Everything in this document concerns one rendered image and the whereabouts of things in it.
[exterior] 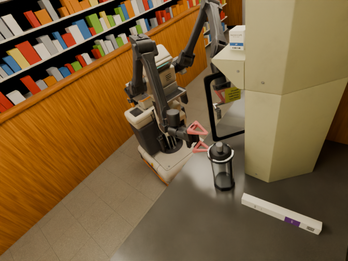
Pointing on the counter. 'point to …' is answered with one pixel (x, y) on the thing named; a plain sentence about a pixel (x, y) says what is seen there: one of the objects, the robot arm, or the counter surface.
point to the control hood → (231, 65)
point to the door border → (212, 106)
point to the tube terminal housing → (292, 82)
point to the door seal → (212, 109)
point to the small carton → (237, 38)
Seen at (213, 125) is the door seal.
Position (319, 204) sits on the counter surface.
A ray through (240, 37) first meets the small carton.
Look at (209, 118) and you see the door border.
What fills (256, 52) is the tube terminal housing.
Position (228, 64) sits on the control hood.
